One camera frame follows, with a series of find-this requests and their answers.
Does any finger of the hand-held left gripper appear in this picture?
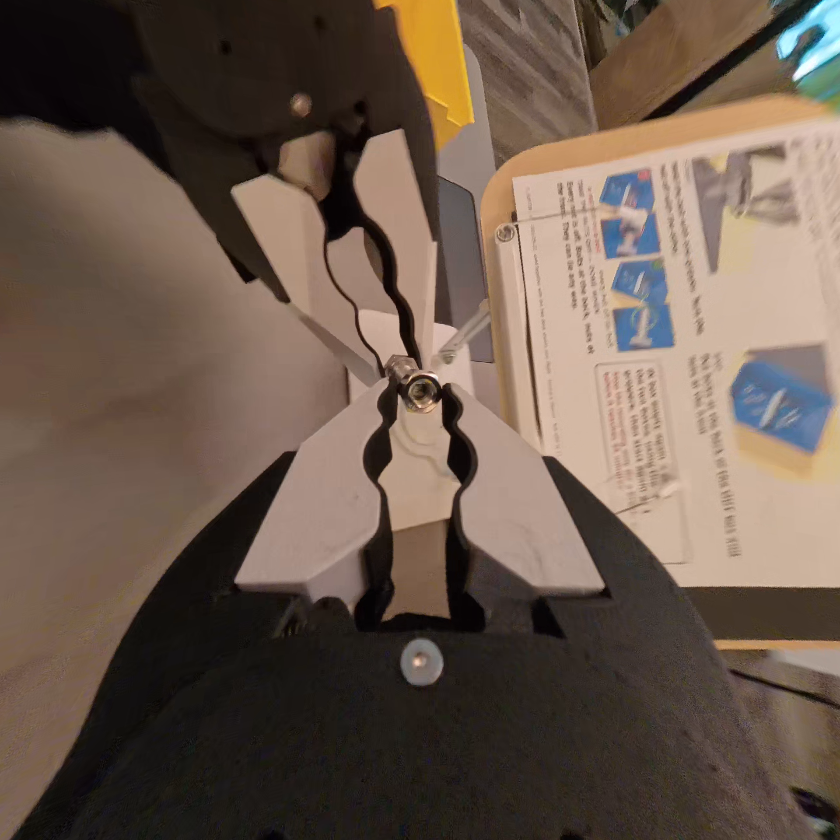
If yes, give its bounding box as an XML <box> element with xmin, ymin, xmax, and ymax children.
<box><xmin>230</xmin><ymin>172</ymin><xmax>388</xmax><ymax>380</ymax></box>
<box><xmin>351</xmin><ymin>128</ymin><xmax>441</xmax><ymax>365</ymax></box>

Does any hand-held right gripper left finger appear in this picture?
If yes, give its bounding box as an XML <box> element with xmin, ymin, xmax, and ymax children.
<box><xmin>235</xmin><ymin>379</ymin><xmax>403</xmax><ymax>611</ymax></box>

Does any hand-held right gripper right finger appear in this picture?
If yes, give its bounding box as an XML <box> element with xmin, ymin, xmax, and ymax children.
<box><xmin>441</xmin><ymin>382</ymin><xmax>606</xmax><ymax>608</ymax></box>

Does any steel hex bolt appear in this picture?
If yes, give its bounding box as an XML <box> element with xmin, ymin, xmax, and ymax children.
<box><xmin>394</xmin><ymin>367</ymin><xmax>441</xmax><ymax>414</ymax></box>

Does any yellow plastic bin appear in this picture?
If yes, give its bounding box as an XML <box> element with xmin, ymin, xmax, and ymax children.
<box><xmin>374</xmin><ymin>0</ymin><xmax>475</xmax><ymax>148</ymax></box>

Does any white stand strut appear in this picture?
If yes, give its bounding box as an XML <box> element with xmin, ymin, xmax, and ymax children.
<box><xmin>433</xmin><ymin>298</ymin><xmax>492</xmax><ymax>365</ymax></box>

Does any white stand ledge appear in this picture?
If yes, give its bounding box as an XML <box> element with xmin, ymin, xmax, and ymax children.
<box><xmin>495</xmin><ymin>223</ymin><xmax>546</xmax><ymax>454</ymax></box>

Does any instruction sheet on stand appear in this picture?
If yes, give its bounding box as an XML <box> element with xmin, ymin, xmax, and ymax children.
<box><xmin>479</xmin><ymin>95</ymin><xmax>840</xmax><ymax>651</ymax></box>

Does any wooden beam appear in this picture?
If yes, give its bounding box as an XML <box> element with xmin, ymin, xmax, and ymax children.
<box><xmin>591</xmin><ymin>0</ymin><xmax>821</xmax><ymax>129</ymax></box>

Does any wire page holder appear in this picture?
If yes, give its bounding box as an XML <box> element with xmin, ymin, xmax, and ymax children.
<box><xmin>495</xmin><ymin>205</ymin><xmax>651</xmax><ymax>242</ymax></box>
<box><xmin>613</xmin><ymin>478</ymin><xmax>686</xmax><ymax>519</ymax></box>

